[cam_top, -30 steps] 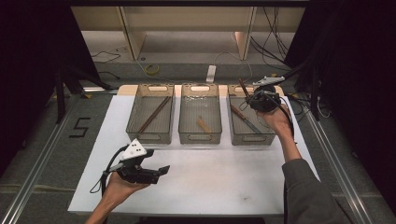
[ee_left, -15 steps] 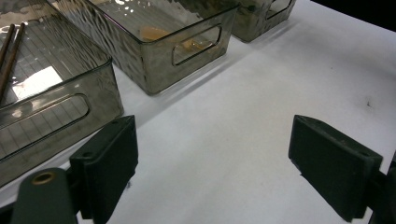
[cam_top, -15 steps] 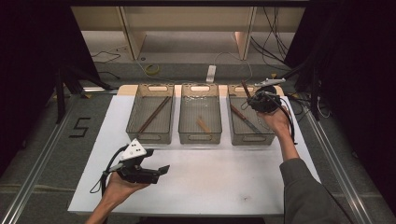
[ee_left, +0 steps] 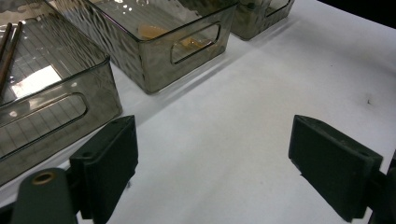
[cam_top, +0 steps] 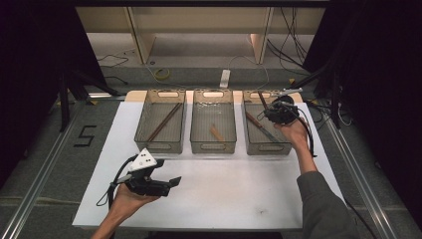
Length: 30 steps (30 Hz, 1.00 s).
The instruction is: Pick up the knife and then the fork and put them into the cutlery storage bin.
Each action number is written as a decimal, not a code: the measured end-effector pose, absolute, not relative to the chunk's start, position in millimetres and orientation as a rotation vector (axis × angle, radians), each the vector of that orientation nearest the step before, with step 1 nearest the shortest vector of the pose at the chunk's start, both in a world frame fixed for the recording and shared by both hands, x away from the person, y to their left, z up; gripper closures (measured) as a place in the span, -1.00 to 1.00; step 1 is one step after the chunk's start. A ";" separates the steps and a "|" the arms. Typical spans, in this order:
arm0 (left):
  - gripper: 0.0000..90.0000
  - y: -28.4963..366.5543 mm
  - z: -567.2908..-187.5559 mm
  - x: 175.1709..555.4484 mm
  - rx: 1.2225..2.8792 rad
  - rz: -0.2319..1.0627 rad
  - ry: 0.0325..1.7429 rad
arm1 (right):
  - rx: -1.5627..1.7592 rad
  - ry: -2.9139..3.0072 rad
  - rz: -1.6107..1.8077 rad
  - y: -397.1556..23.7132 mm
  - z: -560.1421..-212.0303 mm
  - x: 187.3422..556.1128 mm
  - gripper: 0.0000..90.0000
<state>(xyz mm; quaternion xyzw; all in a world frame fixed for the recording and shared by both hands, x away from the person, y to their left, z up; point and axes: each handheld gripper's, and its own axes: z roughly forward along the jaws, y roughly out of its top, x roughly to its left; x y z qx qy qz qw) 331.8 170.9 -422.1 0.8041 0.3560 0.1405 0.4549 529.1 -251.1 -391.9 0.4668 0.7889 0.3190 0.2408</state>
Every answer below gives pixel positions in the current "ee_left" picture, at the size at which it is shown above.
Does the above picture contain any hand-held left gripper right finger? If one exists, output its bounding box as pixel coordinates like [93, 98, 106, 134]
[288, 114, 384, 223]

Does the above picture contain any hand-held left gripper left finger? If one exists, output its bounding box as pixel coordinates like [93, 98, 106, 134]
[68, 115, 139, 224]

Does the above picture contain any smoky clear plastic bin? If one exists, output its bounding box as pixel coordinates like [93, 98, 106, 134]
[46, 0, 239, 95]
[230, 0, 295, 42]
[0, 0, 123, 188]

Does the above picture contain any light wooden spoon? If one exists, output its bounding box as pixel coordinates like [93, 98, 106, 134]
[136, 22, 216, 53]

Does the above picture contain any dark brown chopstick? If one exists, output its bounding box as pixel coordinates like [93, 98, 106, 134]
[0, 21, 24, 96]
[0, 21, 14, 62]

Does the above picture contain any white table cover sheet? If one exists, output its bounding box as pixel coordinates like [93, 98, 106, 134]
[0, 0, 396, 224]

